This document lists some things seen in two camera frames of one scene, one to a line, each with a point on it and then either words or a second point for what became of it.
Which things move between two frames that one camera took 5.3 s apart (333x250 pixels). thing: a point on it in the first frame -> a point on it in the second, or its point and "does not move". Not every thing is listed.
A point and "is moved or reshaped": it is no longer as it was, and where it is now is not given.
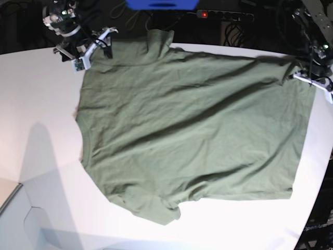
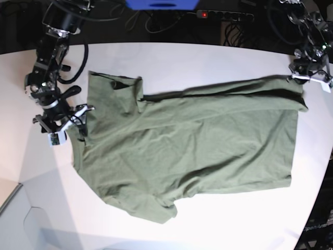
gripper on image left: x=81 y=47 -> x=59 y=123
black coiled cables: x=234 y=35 does not move
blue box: x=163 y=4 does not move
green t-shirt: x=161 y=126 is moved or reshaped
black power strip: x=205 y=13 does not move
